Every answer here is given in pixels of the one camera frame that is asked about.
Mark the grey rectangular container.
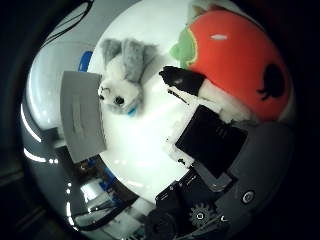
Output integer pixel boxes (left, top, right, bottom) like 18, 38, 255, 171
59, 70, 108, 164

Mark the orange round plush toy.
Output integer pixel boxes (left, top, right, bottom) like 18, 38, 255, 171
169, 3, 296, 123

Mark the grey and white plush dog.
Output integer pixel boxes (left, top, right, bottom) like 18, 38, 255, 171
97, 37, 158, 117

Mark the black cable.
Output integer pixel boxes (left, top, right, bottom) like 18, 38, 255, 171
43, 0, 96, 44

